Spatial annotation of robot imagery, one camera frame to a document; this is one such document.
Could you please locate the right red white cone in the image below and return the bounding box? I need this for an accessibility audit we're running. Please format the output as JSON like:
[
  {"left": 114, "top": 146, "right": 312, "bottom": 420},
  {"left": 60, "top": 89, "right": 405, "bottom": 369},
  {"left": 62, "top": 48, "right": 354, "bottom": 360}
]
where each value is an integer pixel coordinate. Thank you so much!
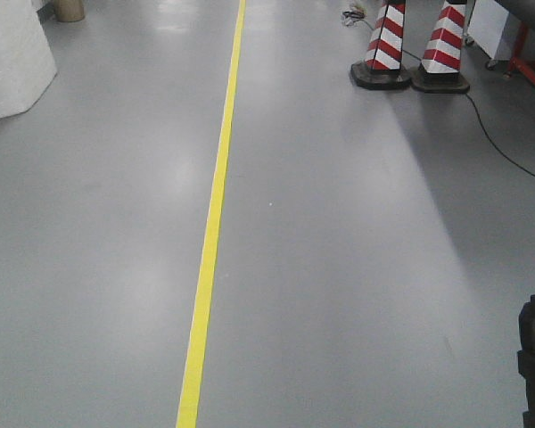
[{"left": 409, "top": 1, "right": 470, "bottom": 94}]

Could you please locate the red white cone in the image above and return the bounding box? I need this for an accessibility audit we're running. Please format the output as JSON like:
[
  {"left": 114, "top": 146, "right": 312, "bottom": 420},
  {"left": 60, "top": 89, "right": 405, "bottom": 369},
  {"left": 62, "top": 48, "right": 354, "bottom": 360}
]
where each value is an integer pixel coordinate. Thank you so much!
[
  {"left": 350, "top": 1, "right": 411, "bottom": 90},
  {"left": 409, "top": 1, "right": 470, "bottom": 94}
]

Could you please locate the black floor cable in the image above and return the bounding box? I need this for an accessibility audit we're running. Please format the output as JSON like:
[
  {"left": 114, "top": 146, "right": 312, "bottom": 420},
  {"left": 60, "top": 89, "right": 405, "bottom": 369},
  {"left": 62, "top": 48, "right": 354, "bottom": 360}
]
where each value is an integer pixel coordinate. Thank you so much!
[{"left": 342, "top": 8, "right": 535, "bottom": 185}]

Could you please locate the left red white cone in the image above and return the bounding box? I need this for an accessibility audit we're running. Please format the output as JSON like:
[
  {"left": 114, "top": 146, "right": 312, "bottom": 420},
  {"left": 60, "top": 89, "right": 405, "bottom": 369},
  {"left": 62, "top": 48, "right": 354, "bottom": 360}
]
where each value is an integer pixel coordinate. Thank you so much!
[{"left": 350, "top": 1, "right": 411, "bottom": 90}]

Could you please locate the white wrapped bundle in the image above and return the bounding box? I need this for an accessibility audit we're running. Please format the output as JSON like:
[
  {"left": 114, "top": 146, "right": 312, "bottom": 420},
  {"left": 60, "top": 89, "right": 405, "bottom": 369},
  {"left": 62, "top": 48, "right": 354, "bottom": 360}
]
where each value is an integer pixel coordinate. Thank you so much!
[{"left": 0, "top": 1, "right": 57, "bottom": 119}]

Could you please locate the brown cardboard tube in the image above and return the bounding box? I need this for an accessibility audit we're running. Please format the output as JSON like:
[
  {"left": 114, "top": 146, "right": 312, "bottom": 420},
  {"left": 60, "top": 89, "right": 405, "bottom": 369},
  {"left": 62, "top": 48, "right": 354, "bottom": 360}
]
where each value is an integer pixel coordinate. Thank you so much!
[{"left": 52, "top": 0, "right": 86, "bottom": 22}]

